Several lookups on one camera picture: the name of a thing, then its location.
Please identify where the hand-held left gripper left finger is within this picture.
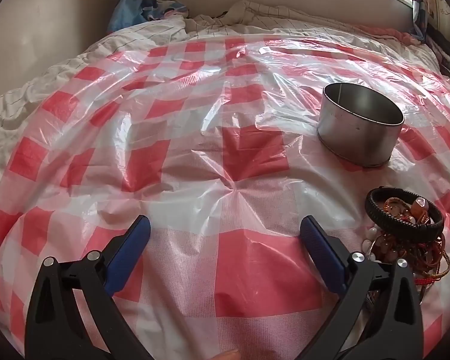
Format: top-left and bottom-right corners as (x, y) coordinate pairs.
(24, 214), (156, 360)

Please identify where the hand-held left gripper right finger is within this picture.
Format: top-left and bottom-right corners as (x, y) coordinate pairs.
(299, 214), (424, 360)

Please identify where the white bead bracelet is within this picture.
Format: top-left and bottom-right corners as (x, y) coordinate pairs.
(360, 227), (383, 264)

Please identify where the pile of mixed jewelry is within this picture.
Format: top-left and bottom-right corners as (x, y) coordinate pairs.
(360, 195), (450, 308)

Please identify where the black braided bracelet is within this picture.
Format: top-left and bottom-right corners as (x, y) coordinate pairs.
(365, 187), (445, 244)

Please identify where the round metal tin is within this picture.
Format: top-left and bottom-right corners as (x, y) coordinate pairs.
(316, 82), (405, 167)

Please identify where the person's left hand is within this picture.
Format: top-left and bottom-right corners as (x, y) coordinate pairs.
(210, 348), (242, 360)

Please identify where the red checkered plastic sheet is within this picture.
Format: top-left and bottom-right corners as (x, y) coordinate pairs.
(0, 37), (450, 360)

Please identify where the pink cloth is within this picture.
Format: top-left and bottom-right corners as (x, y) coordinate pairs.
(350, 22), (422, 46)

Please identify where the dark cloth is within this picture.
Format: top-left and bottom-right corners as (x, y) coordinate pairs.
(427, 26), (450, 76)

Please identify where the blue cartoon print cloth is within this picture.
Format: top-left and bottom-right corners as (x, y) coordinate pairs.
(107, 0), (190, 34)

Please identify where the patterned curtain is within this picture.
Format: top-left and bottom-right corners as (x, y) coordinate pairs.
(409, 0), (436, 42)

